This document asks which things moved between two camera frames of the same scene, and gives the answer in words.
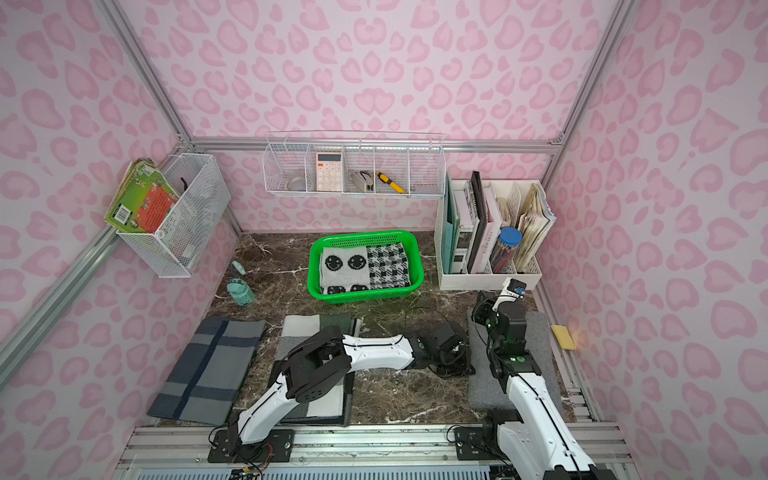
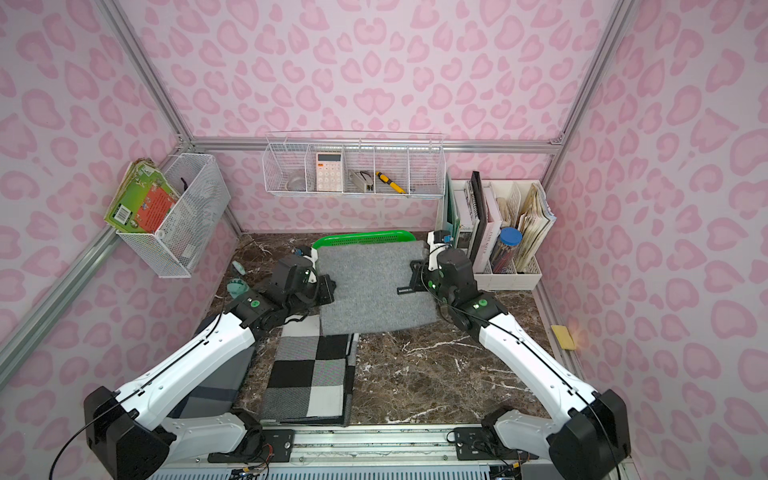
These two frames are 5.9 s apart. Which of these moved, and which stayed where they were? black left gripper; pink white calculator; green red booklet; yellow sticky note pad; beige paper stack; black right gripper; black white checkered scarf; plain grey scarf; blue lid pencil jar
Moved: black left gripper; black right gripper; plain grey scarf
Stayed: blue lid pencil jar; pink white calculator; beige paper stack; yellow sticky note pad; black white checkered scarf; green red booklet
